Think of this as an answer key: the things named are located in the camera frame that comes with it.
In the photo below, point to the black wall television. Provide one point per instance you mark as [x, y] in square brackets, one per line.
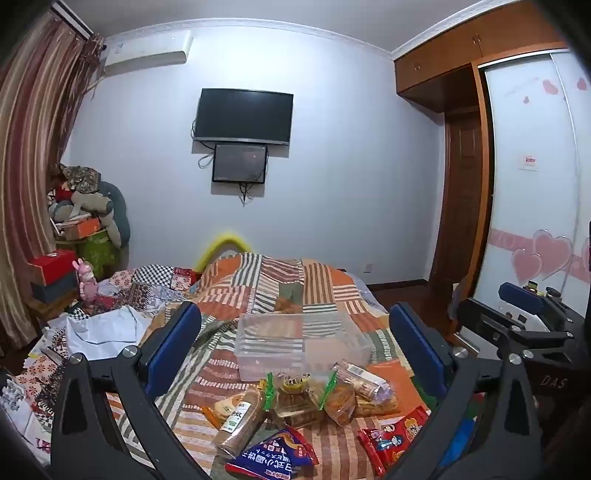
[244, 115]

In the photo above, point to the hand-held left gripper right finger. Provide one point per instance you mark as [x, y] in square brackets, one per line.
[415, 350]

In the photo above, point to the white case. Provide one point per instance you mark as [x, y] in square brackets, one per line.
[535, 323]

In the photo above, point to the green box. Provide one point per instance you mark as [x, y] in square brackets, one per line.
[94, 251]

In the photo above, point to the orange striped patchwork blanket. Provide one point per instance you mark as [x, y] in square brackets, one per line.
[277, 286]

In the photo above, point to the small black monitor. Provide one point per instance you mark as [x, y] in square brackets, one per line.
[240, 162]

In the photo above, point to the clear plastic container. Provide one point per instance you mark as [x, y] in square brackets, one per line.
[277, 341]

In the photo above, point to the grey bag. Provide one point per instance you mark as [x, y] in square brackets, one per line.
[455, 300]

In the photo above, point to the green-edged cake packet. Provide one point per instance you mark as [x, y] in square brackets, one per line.
[295, 399]

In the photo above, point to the blue and red snack packet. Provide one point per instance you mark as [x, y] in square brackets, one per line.
[272, 457]

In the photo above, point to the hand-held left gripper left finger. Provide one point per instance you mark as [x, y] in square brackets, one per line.
[178, 341]

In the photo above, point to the orange crispy snack packet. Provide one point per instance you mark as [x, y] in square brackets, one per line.
[339, 406]

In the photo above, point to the yellow pastry packet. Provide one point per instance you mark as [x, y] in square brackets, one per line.
[224, 408]

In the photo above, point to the white cloth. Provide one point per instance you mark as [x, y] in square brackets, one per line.
[101, 327]

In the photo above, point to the brown bread packet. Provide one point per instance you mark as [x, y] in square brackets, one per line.
[242, 429]

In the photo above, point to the pink toy rabbit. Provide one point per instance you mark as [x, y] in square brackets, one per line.
[85, 281]

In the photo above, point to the dark grey box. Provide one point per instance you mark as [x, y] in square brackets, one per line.
[53, 290]

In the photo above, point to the checkered patchwork quilt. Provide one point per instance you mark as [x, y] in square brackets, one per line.
[152, 277]

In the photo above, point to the striped brown curtain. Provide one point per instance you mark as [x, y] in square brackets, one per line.
[32, 138]

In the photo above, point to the wooden wardrobe cabinet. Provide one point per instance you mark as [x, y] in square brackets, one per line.
[452, 60]

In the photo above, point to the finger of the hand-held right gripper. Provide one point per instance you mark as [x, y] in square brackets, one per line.
[485, 325]
[526, 296]

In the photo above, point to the white heart-patterned sliding door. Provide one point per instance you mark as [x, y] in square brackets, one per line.
[531, 161]

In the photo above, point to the white air conditioner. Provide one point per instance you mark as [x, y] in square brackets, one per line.
[147, 50]

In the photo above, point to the red box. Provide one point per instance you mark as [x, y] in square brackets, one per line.
[53, 265]

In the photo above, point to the yellow hoop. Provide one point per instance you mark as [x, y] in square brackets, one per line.
[221, 239]

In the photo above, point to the clear biscuit packet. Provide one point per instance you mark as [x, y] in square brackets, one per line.
[364, 383]

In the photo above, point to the orange box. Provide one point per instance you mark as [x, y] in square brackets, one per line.
[81, 228]

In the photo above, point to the brown wooden door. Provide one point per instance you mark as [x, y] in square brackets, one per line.
[461, 198]

